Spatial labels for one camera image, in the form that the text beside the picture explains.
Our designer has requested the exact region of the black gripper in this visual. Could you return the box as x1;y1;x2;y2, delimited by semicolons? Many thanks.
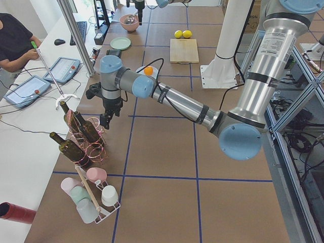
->
126;0;145;25
86;83;123;130

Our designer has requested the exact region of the orange mandarin fruit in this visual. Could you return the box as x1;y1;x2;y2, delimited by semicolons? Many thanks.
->
143;66;154;76

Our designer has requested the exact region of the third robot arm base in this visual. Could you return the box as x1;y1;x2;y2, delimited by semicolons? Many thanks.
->
300;35;323;61

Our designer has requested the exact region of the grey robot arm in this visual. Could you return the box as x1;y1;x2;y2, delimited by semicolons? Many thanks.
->
126;0;191;25
99;1;283;163

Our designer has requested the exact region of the light green plate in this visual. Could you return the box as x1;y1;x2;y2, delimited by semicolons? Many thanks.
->
110;37;131;51

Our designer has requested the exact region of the metal scoop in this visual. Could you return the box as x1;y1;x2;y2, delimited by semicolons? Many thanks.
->
124;10;138;24

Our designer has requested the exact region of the pink bowl of ice cubes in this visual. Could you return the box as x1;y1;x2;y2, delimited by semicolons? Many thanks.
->
119;14;139;32

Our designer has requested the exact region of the upper black bottle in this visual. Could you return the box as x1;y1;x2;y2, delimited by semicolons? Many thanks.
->
74;111;104;147

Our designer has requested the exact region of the black bottle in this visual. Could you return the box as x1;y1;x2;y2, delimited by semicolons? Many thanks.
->
50;132;93;169
74;111;104;147

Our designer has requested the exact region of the lower yellow lemon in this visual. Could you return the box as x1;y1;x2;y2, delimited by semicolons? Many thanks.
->
174;30;183;39

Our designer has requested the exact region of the yellow lemon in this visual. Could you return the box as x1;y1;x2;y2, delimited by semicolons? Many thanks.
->
174;30;183;39
182;30;192;38

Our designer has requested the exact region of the upper yellow lemon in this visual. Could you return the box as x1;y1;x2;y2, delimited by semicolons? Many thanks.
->
182;30;192;38

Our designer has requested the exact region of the lower black bottle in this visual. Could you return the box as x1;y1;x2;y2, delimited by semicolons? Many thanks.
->
50;132;93;169

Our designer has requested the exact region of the wooden cutting board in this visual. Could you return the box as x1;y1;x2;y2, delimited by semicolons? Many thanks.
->
170;39;199;64

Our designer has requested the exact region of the black keyboard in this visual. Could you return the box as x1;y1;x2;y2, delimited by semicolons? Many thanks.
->
69;21;88;47

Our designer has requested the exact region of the far teach pendant tablet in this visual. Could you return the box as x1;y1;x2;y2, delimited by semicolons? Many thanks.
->
50;57;81;84

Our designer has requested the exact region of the teach pendant tablet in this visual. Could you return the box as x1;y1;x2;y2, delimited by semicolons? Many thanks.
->
4;75;51;108
50;57;81;84

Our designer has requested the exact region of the light pink cup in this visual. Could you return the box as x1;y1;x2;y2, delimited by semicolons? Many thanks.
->
61;177;83;196

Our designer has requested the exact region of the white cup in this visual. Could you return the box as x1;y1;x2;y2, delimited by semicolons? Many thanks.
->
101;185;118;207

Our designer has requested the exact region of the near teach pendant tablet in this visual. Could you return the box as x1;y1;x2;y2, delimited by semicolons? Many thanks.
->
4;75;51;108

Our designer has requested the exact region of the green cup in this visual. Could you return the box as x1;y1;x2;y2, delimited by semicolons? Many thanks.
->
70;186;91;204

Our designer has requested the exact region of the black computer mouse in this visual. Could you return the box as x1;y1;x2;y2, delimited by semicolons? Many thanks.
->
54;38;65;46

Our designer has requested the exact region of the pale grey cup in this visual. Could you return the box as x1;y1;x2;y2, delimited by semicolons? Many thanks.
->
76;198;99;224

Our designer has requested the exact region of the long grabber stick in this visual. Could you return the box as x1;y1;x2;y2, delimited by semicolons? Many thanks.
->
31;41;80;110

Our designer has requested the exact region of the seated person black shirt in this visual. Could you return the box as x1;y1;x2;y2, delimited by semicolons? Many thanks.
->
1;13;42;73

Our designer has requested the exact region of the red cylinder bottle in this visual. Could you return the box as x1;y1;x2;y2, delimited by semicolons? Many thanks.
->
1;202;36;224

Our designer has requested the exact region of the copper wire rack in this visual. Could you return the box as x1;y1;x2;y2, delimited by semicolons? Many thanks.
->
64;109;106;165

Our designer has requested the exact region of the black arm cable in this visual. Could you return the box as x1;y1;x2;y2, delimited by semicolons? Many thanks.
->
121;58;165;102

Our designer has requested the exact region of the aluminium frame post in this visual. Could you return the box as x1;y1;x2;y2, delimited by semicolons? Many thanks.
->
57;0;95;77

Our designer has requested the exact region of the white tray frame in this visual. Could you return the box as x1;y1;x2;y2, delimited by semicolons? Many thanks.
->
75;166;120;224

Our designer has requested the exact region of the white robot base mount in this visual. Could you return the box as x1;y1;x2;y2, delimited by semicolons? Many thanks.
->
200;0;254;89

